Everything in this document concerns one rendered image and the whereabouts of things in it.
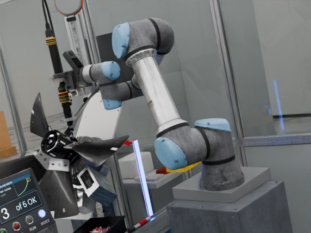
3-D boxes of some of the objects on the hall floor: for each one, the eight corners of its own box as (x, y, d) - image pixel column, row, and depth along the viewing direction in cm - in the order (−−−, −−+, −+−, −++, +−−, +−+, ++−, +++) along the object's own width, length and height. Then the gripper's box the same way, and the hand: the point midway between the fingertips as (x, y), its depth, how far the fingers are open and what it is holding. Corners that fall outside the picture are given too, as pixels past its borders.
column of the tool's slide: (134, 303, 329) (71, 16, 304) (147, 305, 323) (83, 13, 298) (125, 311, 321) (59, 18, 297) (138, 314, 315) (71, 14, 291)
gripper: (81, 88, 217) (46, 94, 230) (99, 83, 226) (65, 88, 239) (76, 68, 216) (41, 74, 228) (95, 64, 225) (60, 70, 237)
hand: (54, 75), depth 232 cm, fingers closed on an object, 4 cm apart
